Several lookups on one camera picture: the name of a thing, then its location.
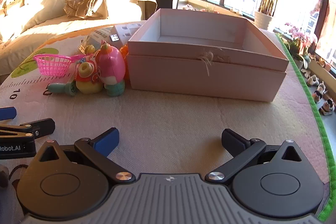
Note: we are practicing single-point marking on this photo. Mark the pink plastic toy basket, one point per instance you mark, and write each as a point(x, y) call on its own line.
point(52, 65)

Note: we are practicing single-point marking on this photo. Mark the pink egg-shaped toy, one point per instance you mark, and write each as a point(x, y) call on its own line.
point(110, 62)

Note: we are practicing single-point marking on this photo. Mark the white plant pot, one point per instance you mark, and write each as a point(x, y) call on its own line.
point(263, 20)

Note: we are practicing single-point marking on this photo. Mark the yellow round toy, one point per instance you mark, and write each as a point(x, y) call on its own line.
point(88, 85)

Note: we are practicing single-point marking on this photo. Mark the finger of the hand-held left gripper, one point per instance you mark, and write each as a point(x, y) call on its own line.
point(39, 126)
point(7, 113)

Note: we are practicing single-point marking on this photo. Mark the small shoe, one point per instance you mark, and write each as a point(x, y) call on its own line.
point(327, 108)
point(318, 94)
point(312, 80)

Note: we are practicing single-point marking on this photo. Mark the orange plastic toy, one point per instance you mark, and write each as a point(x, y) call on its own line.
point(124, 52)

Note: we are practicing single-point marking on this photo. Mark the pink flowers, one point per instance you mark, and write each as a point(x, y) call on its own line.
point(299, 33)

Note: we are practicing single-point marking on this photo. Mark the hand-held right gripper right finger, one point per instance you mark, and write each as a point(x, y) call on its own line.
point(232, 142)

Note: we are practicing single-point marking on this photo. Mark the pale pink cardboard box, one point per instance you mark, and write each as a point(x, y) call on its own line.
point(197, 77)

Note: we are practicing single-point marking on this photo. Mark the teal plastic toy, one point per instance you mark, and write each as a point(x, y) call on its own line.
point(61, 88)

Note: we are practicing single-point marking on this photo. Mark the bed with white sheet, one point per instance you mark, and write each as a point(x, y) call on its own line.
point(47, 16)

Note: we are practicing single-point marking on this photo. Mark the white battery charger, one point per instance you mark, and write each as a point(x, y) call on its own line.
point(126, 31)

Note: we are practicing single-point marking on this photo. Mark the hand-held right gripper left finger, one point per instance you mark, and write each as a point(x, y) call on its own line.
point(105, 144)

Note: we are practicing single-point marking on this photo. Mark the blue white wipes packet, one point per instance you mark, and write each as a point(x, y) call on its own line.
point(99, 36)

